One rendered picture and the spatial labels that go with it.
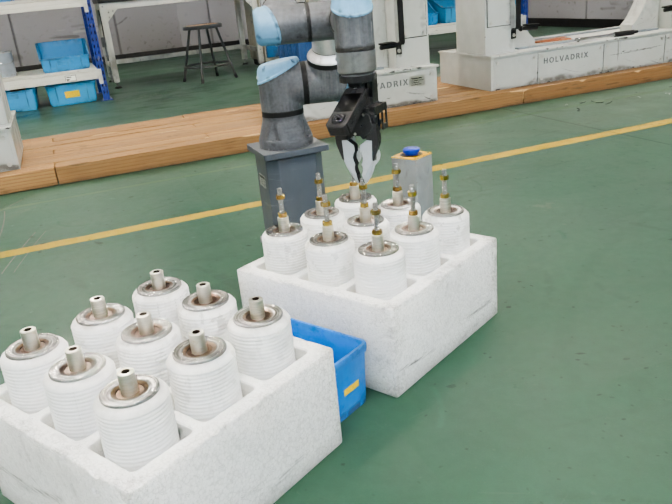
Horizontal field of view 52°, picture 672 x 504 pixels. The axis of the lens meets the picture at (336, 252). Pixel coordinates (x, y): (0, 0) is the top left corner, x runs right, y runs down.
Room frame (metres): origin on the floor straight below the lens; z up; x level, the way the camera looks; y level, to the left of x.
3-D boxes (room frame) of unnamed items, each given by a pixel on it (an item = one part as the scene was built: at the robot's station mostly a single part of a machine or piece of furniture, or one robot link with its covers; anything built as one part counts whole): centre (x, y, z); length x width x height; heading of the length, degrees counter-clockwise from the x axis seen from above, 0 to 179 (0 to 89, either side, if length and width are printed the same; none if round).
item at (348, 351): (1.14, 0.11, 0.06); 0.30 x 0.11 x 0.12; 49
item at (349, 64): (1.36, -0.07, 0.56); 0.08 x 0.08 x 0.05
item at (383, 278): (1.18, -0.08, 0.16); 0.10 x 0.10 x 0.18
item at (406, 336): (1.35, -0.07, 0.09); 0.39 x 0.39 x 0.18; 49
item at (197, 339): (0.86, 0.20, 0.26); 0.02 x 0.02 x 0.03
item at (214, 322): (1.03, 0.22, 0.16); 0.10 x 0.10 x 0.18
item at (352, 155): (1.37, -0.06, 0.38); 0.06 x 0.03 x 0.09; 151
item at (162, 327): (0.94, 0.29, 0.25); 0.08 x 0.08 x 0.01
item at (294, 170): (1.93, 0.11, 0.15); 0.19 x 0.19 x 0.30; 20
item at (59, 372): (0.84, 0.37, 0.25); 0.08 x 0.08 x 0.01
